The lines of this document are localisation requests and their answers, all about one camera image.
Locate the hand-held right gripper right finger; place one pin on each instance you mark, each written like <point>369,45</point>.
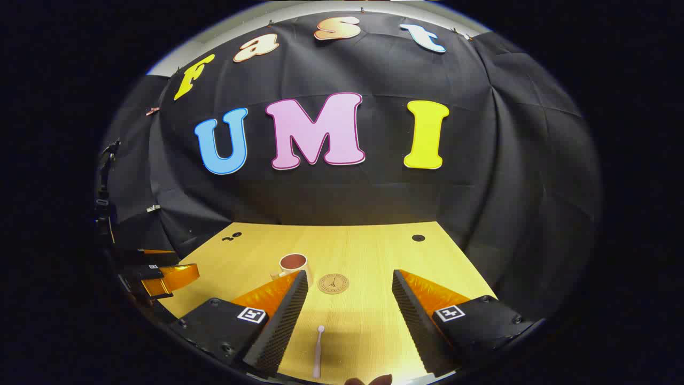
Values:
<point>417,321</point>

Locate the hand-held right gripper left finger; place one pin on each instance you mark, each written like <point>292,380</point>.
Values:
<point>283,321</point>

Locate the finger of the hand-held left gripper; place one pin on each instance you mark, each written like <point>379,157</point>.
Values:
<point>149,259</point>
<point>171,279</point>

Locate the beige cup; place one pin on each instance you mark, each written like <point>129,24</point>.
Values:
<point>293,262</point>

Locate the wooden desktop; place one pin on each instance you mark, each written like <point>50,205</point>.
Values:
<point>363,251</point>

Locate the pink toothbrush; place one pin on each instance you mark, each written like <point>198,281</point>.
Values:
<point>318,353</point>

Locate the round brown coaster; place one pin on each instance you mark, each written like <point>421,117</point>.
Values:
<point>333,283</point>

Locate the copper metal clip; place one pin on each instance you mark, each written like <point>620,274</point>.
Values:
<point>152,110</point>

